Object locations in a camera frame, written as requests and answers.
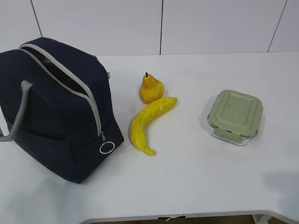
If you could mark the yellow banana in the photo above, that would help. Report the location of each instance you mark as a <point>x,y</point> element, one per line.
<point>141,120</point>

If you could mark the glass container with green lid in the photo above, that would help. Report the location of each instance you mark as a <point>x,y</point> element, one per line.
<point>235,117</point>

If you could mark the navy blue lunch bag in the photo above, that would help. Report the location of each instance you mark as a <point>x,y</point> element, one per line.
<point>56,101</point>

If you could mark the yellow pear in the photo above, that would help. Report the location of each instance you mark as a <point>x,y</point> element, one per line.
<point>151,89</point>

